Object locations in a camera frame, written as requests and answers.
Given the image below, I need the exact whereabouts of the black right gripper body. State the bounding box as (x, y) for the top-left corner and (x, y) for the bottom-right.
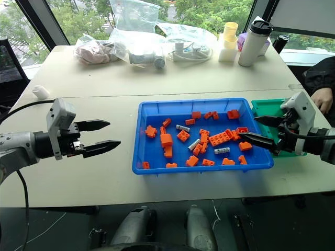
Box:
(273, 109), (299, 155)

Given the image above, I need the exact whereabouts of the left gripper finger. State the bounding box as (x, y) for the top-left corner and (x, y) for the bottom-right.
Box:
(75, 119), (111, 132)
(83, 140), (122, 159)

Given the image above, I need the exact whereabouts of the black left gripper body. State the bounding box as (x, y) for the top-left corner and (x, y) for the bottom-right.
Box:
(60, 122), (87, 158)

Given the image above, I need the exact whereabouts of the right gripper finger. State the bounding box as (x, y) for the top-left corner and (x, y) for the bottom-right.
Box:
(238, 131), (279, 156)
(253, 115), (285, 129)

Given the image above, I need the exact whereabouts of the green plastic tray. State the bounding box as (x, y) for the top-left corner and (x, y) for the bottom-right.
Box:
(251, 98), (307, 158)

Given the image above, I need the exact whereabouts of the purple box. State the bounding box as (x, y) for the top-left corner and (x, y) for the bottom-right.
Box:
(236, 32), (271, 57)

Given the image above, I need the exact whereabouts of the person's bare hand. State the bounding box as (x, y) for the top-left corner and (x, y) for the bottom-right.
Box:
(311, 87), (333, 115)

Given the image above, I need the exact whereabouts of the orange 2x4 toy brick plate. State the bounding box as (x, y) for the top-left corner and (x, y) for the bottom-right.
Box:
(207, 131), (233, 147)

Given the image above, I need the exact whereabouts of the small white cylinder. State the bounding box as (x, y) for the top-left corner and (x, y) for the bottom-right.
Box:
(32, 84), (51, 99)

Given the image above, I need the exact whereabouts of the blue plastic tray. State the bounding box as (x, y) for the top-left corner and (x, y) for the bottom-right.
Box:
(131, 97), (275, 176)

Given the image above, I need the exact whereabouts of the black table foot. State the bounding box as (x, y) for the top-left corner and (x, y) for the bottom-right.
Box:
(241, 194), (306, 209)

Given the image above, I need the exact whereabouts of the smooth sloped orange block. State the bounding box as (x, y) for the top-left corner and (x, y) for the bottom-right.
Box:
(160, 133), (174, 148)

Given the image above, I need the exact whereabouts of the person's black sleeve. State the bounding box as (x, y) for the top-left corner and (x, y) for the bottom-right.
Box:
(303, 55), (335, 98)

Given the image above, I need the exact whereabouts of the plastic bag with pink items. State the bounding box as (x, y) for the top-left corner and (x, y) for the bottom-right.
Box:
(73, 33), (127, 65)

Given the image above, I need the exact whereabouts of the orange 2x2 toy brick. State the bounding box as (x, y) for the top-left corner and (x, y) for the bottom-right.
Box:
(176, 129), (191, 144)

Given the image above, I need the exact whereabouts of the white tumbler with black lid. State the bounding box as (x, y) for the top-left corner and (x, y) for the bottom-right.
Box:
(238, 19), (274, 67)

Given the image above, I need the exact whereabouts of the black bottle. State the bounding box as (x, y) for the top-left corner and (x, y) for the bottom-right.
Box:
(272, 34), (290, 53)

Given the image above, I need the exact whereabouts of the silver rounded robot leg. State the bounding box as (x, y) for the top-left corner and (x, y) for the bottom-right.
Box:
(185, 204), (218, 251)
(109, 206), (158, 247)

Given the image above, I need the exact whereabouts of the black mesh chair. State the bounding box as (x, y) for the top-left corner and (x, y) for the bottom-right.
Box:
(0, 37), (31, 108)

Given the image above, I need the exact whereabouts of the pale yellow plastic cup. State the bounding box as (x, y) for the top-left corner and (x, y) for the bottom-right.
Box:
(222, 21), (239, 42)
(222, 35), (238, 51)

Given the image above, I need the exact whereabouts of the plastic bag with grey items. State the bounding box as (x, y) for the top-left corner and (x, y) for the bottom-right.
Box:
(108, 27), (169, 71)

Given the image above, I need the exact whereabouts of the empty clear plastic bag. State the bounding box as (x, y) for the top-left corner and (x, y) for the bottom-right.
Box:
(109, 0), (160, 33)

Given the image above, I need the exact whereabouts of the plastic bag with power strip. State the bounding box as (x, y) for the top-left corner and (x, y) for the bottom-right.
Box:
(153, 21), (218, 63)

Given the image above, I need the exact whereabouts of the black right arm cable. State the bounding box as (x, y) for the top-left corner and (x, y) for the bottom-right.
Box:
(283, 122), (335, 140)

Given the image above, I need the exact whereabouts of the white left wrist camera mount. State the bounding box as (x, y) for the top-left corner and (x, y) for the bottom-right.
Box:
(46, 98), (77, 161)

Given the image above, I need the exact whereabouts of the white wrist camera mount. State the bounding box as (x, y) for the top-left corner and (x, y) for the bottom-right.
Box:
(46, 98), (77, 161)
(280, 91), (316, 157)

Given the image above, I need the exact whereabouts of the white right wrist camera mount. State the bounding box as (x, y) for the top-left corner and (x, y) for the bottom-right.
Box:
(280, 91), (316, 157)

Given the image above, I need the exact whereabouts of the thin white floor cable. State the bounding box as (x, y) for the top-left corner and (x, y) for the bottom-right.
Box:
(210, 199), (221, 237)

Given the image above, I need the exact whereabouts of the black floor bracket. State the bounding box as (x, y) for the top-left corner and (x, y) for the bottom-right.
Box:
(232, 213), (256, 251)

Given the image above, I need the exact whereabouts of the black window frame beam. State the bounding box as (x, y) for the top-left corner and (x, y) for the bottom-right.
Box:
(15, 0), (71, 52)
(242, 0), (278, 35)

